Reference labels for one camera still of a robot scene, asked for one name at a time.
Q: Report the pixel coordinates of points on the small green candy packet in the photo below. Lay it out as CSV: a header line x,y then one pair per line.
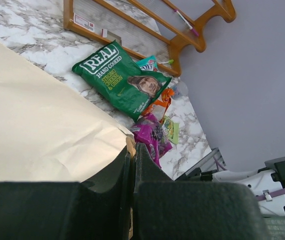
x,y
171,130

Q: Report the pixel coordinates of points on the purple snack bag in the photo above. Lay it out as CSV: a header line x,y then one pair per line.
x,y
148,130

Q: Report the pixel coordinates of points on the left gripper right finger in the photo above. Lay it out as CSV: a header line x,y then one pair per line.
x,y
164,209

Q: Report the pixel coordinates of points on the clear plastic cup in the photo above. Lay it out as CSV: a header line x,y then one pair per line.
x,y
180,90

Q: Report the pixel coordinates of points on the teal candy bag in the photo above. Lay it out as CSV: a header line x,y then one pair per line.
x,y
148,64

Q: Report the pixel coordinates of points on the pink tipped white pen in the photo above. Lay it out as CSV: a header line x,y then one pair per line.
x,y
191,28

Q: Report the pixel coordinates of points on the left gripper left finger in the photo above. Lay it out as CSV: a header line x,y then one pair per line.
x,y
95,209

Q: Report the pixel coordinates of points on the green tipped white pen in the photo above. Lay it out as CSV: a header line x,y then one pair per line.
x,y
167,62

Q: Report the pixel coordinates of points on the orange snack bag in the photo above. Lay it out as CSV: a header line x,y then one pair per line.
x,y
160,106

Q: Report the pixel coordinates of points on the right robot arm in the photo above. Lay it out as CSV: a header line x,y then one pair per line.
x,y
267,183

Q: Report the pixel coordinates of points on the red white card box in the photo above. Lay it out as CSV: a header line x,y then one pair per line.
x,y
80,21

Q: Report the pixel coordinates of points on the wooden shelf rack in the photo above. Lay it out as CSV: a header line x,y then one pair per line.
x,y
139,40

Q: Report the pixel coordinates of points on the green crisps bag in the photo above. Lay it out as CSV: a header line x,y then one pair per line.
x,y
113,73

